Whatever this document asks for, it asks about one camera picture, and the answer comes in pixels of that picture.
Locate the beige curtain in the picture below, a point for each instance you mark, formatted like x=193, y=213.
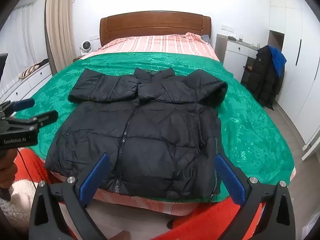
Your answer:
x=58, y=30

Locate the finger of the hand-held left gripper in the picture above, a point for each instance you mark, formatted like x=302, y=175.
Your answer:
x=25, y=103
x=45, y=117

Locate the white desk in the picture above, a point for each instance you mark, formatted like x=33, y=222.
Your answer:
x=235, y=55

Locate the white wall outlets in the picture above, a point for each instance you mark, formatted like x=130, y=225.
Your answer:
x=226, y=27

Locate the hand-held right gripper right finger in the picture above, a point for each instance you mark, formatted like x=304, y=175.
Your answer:
x=230, y=180

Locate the white wardrobe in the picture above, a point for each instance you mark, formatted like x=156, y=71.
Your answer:
x=297, y=30

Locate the blue hoodie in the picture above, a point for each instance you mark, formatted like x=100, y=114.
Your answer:
x=278, y=61

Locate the dark monitor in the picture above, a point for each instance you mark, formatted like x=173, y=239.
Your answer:
x=3, y=67

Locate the small white fan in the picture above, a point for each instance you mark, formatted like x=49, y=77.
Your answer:
x=86, y=47

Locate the grey plaid pillow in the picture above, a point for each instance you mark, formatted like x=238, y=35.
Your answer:
x=206, y=38

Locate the white door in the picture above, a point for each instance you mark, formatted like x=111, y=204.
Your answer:
x=311, y=142

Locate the wooden nightstand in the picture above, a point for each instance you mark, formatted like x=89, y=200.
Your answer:
x=78, y=57

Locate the person's left hand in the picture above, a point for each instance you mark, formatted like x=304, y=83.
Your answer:
x=7, y=176

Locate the striped cushion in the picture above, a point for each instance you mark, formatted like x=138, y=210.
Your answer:
x=29, y=70

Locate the red fleece blanket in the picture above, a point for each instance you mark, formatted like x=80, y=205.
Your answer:
x=200, y=225

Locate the green floral blanket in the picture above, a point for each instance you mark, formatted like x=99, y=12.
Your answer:
x=250, y=130

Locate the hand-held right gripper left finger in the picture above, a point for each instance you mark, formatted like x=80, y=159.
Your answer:
x=95, y=177

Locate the white drawer cabinet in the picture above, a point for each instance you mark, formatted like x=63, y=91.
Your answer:
x=37, y=80

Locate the white fleece clothing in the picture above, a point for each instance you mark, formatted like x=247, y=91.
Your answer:
x=22, y=205

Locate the pink striped bed sheet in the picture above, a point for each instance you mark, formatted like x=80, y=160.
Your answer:
x=155, y=45

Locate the tissue box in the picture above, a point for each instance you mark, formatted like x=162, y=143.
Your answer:
x=231, y=37

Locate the white sheer curtain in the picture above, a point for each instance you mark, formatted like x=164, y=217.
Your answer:
x=22, y=35

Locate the wooden headboard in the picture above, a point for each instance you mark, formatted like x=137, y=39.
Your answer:
x=155, y=25

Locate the black puffer jacket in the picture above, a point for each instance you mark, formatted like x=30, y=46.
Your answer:
x=155, y=130

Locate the black hanging coat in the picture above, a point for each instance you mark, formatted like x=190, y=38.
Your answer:
x=265, y=80

